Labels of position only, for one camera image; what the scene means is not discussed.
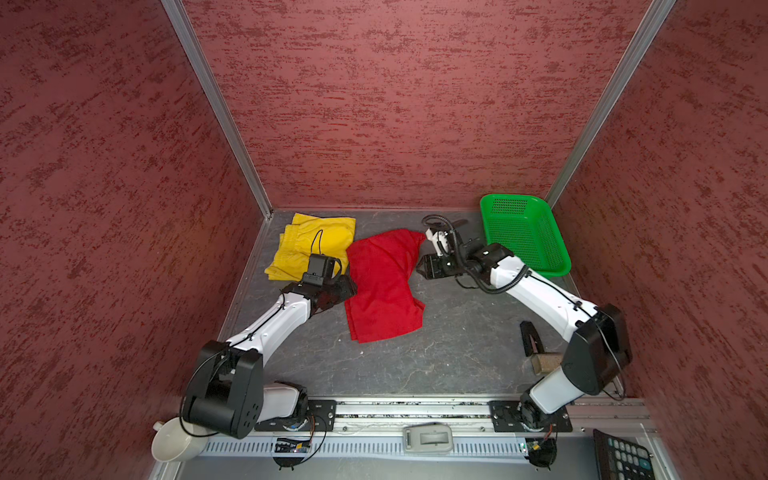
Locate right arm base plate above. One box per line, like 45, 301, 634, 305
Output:
488, 400, 573, 434

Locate green plastic basket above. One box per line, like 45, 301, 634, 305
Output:
480, 194, 572, 278

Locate small wooden block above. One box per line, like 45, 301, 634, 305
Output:
530, 353, 563, 376

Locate left corner aluminium post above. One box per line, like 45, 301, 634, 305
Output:
161, 0, 274, 220

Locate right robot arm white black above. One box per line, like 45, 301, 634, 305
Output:
416, 244, 632, 431

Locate white ceramic cup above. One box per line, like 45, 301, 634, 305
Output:
151, 417, 210, 462

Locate circuit board with wires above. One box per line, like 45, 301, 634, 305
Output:
272, 416, 330, 471
525, 424, 558, 470

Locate white slotted cable duct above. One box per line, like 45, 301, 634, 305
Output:
201, 436, 528, 463

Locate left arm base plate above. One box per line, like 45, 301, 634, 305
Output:
259, 399, 338, 433

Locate right circuit board with wires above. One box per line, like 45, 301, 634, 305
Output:
525, 424, 558, 470

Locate aluminium rail frame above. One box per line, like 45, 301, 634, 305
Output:
150, 395, 680, 479

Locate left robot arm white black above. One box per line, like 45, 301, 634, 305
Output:
179, 275, 357, 439

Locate red shorts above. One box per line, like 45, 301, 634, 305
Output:
345, 229, 426, 343

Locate black calculator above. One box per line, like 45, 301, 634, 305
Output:
593, 429, 655, 480

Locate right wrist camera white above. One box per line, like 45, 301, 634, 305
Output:
425, 227, 460, 257

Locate yellow shorts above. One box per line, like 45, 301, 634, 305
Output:
265, 213, 356, 281

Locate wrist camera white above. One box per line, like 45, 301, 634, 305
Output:
302, 254, 341, 287
425, 227, 460, 257

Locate corner aluminium post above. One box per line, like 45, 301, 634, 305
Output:
161, 0, 274, 220
546, 0, 676, 208

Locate left circuit board with wires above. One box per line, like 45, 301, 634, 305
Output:
272, 416, 330, 471

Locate right corner aluminium post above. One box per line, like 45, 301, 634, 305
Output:
546, 0, 676, 208

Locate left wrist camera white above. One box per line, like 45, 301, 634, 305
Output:
302, 254, 341, 287

